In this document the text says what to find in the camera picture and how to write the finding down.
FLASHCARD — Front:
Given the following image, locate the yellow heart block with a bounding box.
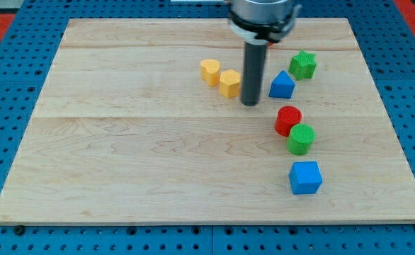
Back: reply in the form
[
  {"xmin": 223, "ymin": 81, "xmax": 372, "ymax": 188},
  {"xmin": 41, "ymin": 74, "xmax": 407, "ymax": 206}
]
[{"xmin": 200, "ymin": 59, "xmax": 220, "ymax": 87}]

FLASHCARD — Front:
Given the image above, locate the red cylinder block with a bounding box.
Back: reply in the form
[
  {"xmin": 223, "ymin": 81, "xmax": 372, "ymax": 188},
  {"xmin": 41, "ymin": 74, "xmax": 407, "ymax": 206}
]
[{"xmin": 274, "ymin": 106, "xmax": 302, "ymax": 137}]

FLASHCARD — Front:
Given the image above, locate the yellow hexagon block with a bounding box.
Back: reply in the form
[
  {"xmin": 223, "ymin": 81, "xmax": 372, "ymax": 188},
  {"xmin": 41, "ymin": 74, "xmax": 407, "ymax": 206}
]
[{"xmin": 219, "ymin": 69, "xmax": 241, "ymax": 98}]

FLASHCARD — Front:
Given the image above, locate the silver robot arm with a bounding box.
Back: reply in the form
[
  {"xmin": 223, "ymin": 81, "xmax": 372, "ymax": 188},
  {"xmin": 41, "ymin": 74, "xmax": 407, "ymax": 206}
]
[{"xmin": 229, "ymin": 0, "xmax": 302, "ymax": 46}]

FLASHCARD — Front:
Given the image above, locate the green star block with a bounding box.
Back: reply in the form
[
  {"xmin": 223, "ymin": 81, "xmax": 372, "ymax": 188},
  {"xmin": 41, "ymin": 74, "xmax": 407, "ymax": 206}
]
[{"xmin": 288, "ymin": 50, "xmax": 317, "ymax": 81}]

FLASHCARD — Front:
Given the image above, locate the blue cube block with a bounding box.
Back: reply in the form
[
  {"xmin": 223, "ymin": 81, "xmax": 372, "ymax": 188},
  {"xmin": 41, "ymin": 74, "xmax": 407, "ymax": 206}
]
[{"xmin": 288, "ymin": 161, "xmax": 323, "ymax": 195}]

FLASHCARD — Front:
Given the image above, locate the wooden board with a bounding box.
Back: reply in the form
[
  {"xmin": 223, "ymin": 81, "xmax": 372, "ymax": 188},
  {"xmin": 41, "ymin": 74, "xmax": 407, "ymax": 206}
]
[{"xmin": 0, "ymin": 18, "xmax": 415, "ymax": 226}]

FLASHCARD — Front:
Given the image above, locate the blue triangle block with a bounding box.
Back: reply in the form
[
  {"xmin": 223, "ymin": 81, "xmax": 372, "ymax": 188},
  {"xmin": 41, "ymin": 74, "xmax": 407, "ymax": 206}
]
[{"xmin": 268, "ymin": 70, "xmax": 295, "ymax": 99}]

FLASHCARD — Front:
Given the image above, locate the green cylinder block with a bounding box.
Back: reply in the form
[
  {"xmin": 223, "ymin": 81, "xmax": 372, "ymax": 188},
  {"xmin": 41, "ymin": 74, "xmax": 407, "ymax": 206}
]
[{"xmin": 287, "ymin": 123, "xmax": 316, "ymax": 155}]

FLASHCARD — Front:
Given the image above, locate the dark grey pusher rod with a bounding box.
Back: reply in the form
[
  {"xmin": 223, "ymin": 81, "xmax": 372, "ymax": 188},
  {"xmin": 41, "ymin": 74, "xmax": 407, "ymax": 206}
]
[{"xmin": 240, "ymin": 42, "xmax": 268, "ymax": 106}]

